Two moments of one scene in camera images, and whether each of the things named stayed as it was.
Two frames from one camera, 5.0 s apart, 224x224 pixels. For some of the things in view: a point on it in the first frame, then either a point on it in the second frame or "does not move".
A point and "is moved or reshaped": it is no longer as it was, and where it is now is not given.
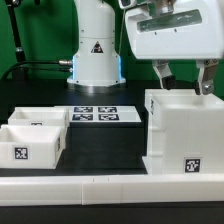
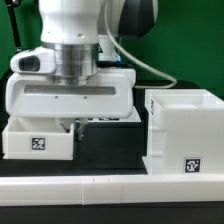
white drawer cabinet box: x=184 y=132 does not move
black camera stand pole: x=19 y=73 does not move
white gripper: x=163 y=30 → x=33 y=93
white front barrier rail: x=111 y=190 does not move
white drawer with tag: x=29 y=146 is moved or reshaped
